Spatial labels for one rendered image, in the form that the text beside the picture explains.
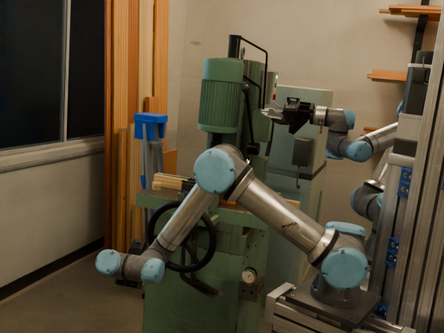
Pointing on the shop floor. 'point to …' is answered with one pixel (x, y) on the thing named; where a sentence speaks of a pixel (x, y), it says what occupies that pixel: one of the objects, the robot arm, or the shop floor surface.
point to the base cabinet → (228, 309)
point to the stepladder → (157, 133)
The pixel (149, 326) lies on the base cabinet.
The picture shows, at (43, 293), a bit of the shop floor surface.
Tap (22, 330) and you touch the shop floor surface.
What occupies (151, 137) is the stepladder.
